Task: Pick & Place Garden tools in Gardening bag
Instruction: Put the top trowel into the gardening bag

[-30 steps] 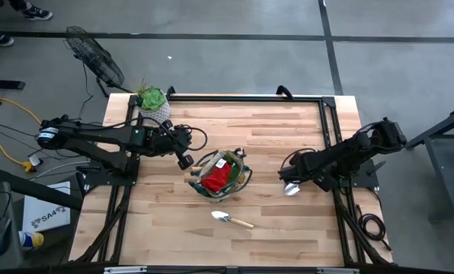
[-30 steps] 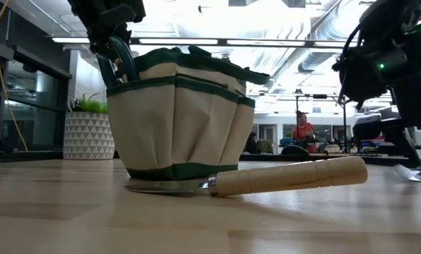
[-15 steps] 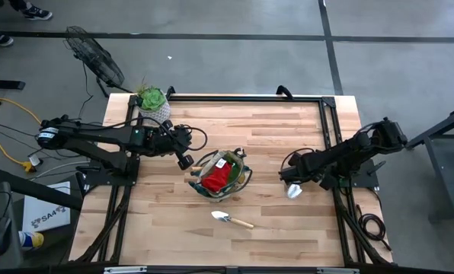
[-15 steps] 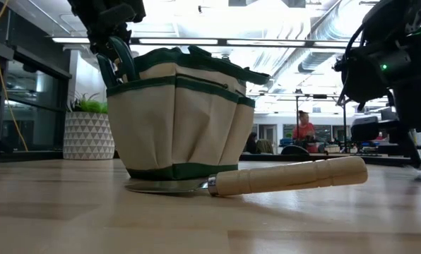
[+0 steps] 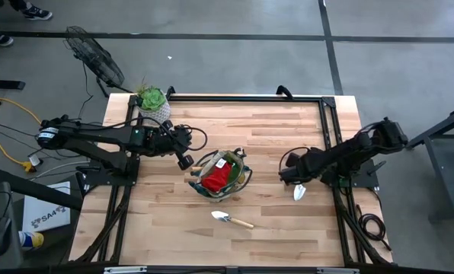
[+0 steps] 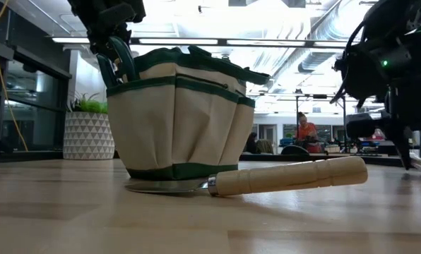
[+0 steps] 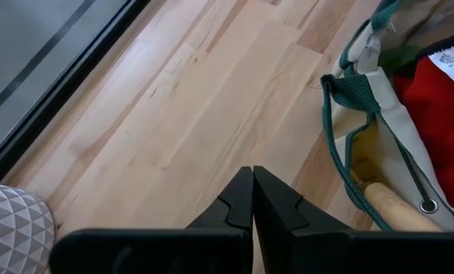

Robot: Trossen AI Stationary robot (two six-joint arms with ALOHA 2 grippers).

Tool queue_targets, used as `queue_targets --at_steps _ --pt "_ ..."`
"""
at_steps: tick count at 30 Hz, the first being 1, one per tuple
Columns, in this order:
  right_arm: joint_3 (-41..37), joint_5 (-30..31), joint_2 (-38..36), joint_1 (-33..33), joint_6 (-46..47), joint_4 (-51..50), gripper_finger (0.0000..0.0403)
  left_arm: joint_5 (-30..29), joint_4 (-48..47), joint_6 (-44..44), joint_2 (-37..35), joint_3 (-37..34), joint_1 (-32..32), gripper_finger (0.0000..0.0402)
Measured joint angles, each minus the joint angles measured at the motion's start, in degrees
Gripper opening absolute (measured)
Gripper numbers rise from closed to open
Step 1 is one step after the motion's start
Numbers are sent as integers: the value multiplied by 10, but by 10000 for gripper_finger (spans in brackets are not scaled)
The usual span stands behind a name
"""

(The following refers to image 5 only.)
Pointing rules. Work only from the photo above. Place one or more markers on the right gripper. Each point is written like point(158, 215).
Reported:
point(305, 167)

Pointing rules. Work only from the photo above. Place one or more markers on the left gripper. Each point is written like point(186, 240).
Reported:
point(179, 137)

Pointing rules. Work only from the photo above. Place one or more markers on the beige green-trimmed gardening bag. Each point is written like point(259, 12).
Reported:
point(213, 159)

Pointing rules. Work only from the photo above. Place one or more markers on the red gardening glove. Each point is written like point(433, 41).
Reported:
point(215, 179)

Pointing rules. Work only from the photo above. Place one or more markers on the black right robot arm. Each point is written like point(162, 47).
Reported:
point(352, 154)

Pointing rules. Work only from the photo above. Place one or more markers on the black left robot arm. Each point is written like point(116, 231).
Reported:
point(97, 135)

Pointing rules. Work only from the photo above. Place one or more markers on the succulent in white patterned pot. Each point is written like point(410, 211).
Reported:
point(154, 110)

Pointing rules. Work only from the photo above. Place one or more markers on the black floor fan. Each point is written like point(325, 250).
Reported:
point(97, 61)

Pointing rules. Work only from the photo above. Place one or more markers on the black metal stand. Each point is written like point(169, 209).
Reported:
point(440, 152)

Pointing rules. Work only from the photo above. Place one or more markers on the black workstation desk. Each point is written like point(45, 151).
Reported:
point(40, 190)

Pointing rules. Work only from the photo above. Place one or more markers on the white printed cardboard box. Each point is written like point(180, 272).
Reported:
point(48, 207)

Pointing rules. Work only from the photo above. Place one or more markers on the yellow blue white object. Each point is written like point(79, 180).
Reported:
point(34, 239)

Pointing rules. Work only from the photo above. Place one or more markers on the black aluminium table frame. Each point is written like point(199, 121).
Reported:
point(250, 98)

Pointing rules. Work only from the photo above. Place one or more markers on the silver edge bracket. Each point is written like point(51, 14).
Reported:
point(337, 270)
point(124, 269)

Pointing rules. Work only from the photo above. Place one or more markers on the black floor bracket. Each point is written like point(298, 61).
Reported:
point(6, 84)

